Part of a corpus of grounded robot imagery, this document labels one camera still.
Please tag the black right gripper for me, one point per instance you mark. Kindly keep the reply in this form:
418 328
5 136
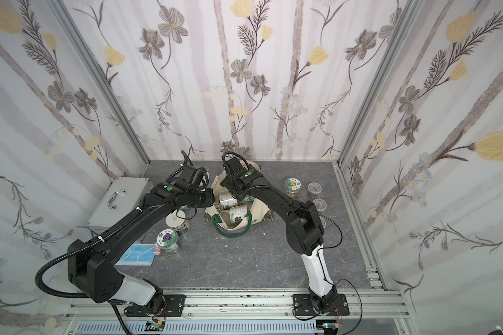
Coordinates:
238 191

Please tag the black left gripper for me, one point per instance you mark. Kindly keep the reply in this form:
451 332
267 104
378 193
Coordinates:
207 197

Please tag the plain white lid jar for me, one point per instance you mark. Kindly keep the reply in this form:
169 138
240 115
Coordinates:
178 222

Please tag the white cartoon label seed jar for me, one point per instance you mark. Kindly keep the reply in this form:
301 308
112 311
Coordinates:
292 186

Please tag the white purple cartoon seed jar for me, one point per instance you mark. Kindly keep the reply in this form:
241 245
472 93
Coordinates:
168 241

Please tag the clear purple label seed jar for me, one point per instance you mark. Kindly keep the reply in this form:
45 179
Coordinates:
314 190

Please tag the clear jar grey contents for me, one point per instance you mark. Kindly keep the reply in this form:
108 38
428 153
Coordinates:
320 204

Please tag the red orange label seed jar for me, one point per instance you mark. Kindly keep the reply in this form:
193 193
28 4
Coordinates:
238 213

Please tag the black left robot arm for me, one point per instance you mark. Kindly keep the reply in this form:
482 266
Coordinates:
91 264

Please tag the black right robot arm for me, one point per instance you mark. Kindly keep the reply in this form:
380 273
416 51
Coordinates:
238 169

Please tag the cream canvas tote bag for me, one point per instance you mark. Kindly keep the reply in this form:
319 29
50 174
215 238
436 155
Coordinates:
219 216

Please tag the white text label jar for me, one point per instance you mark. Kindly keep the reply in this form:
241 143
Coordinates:
227 201

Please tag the grey metal case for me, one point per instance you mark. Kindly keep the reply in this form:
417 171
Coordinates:
123 196

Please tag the blue face mask pack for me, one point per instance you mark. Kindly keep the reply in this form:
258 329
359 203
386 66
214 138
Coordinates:
138 255

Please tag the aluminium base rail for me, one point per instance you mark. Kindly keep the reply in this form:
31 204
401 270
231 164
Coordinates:
252 311

